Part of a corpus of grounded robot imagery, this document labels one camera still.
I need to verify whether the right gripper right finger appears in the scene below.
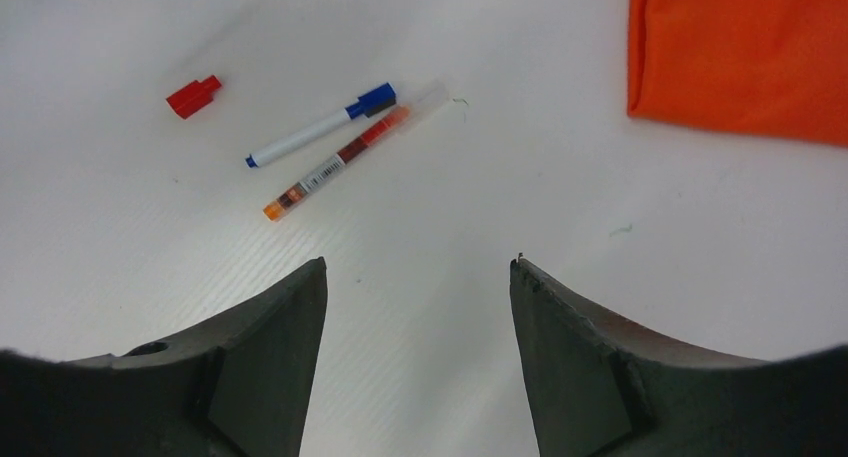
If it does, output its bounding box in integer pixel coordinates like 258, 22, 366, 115
509, 258, 847, 456

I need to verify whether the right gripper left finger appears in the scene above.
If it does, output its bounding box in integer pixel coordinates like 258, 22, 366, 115
1, 258, 328, 456

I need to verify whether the red orange pen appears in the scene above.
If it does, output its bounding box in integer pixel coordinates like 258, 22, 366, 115
263, 105, 412, 221

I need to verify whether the thin blue-tip pen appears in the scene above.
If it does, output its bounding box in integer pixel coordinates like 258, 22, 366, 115
245, 109, 360, 168

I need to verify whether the blue marker cap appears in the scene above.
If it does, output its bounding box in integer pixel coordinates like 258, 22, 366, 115
345, 82, 397, 120

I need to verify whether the clear pen cap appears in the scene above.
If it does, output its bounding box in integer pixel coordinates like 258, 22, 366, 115
398, 80, 449, 125

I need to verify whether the small red pen cap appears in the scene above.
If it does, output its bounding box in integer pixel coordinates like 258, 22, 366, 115
166, 75, 222, 120

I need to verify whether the folded orange cloth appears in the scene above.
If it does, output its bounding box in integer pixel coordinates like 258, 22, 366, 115
626, 0, 847, 147

